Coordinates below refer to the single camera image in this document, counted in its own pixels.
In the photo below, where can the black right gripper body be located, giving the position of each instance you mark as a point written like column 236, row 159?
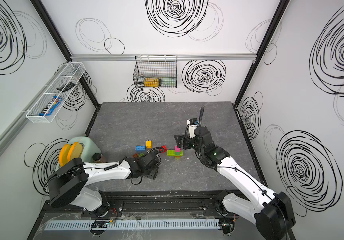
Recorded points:
column 190, row 142

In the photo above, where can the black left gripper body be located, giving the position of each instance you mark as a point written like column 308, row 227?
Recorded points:
column 152, row 173

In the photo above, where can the lime green long lego brick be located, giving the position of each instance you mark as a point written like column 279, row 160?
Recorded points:
column 173, row 153

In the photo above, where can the yellow lego brick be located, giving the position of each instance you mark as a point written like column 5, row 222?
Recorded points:
column 148, row 144

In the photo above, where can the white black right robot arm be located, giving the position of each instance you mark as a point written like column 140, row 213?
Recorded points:
column 272, row 213

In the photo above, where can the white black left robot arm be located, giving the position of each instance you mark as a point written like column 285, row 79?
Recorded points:
column 69, row 184

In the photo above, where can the blue lego brick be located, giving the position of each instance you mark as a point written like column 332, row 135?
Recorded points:
column 140, row 148

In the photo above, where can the green item in basket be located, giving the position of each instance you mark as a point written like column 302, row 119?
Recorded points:
column 168, row 82

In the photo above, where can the mint green toaster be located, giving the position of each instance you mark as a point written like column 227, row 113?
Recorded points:
column 89, row 148

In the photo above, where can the yellow box in basket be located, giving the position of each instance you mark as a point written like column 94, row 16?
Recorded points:
column 152, row 82

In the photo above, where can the yellow toast slice right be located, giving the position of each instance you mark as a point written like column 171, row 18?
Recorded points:
column 75, row 151

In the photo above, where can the yellow toast slice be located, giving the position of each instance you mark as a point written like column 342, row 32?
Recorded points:
column 75, row 151
column 63, row 156

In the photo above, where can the yellow toast slice left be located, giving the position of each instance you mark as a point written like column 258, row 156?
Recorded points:
column 63, row 156

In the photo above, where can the black remote control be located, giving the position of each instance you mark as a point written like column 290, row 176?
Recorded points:
column 66, row 87

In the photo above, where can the blue candy packet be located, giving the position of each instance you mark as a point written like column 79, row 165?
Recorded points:
column 51, row 106

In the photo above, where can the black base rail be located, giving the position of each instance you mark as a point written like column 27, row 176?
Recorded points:
column 208, row 203

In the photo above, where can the white slotted cable duct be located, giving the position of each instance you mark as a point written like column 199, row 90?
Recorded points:
column 174, row 224

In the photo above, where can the black wire wall basket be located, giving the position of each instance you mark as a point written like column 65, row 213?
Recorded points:
column 153, row 69

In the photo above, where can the aluminium wall rail back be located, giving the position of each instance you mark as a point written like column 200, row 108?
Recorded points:
column 162, row 57

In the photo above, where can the aluminium wall rail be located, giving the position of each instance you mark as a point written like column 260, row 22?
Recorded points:
column 13, row 130
column 162, row 57

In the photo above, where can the white wire shelf basket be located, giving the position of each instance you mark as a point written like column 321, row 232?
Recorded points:
column 72, row 73

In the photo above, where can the black corner frame post right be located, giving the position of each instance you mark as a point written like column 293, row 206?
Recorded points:
column 271, row 30

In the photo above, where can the black corner frame post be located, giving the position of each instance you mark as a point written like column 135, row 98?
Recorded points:
column 271, row 30
column 46, row 19

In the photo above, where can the aluminium wall rail left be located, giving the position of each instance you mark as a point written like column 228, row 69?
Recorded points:
column 13, row 130

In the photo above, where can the black corner frame post left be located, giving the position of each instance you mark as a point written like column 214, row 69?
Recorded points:
column 46, row 19

